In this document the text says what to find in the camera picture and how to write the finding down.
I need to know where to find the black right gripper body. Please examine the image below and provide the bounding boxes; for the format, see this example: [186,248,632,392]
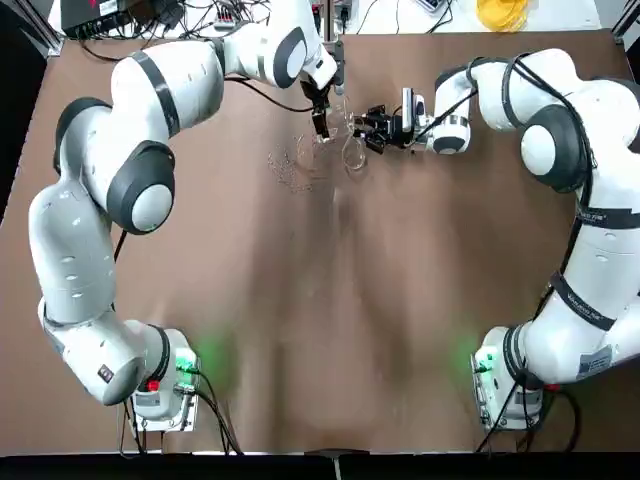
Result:
[385,113,416,150]

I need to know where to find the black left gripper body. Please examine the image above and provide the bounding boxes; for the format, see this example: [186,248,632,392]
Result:
[300,78,332,115]

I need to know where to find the clear glass beaker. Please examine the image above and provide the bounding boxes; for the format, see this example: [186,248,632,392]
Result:
[317,95,359,149]

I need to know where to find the clear glass conical flask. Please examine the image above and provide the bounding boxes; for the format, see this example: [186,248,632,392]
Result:
[341,124,370,175]

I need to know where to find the yellow plastic bag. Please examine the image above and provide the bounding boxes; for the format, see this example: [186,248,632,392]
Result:
[474,0,530,35]

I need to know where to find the black power brick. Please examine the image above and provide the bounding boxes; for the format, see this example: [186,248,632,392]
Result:
[158,3,187,27]

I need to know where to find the black box with red logo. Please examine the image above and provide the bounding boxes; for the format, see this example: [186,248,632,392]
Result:
[59,0,135,40]

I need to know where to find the aluminium camera post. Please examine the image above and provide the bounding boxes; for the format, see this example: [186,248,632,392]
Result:
[319,0,345,45]

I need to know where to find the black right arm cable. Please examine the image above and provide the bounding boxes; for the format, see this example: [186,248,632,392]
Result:
[413,53,599,261]

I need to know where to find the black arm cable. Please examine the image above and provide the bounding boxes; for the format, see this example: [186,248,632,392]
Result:
[413,53,599,261]
[112,73,321,264]

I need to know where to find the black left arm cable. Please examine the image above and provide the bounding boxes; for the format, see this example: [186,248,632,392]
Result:
[112,73,321,264]

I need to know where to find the aluminium frame rail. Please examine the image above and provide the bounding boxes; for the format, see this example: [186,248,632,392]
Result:
[610,0,640,40]

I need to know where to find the aluminium frame post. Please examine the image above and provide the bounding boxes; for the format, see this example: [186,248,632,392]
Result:
[35,0,65,57]

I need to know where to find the black left foot cables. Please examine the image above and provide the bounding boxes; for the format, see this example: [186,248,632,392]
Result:
[115,367,247,457]

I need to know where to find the black foot cables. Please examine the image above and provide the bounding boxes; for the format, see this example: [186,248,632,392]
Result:
[468,372,582,455]
[115,367,247,457]

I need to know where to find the black right foot cables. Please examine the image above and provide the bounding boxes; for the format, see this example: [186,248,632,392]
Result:
[468,372,582,455]

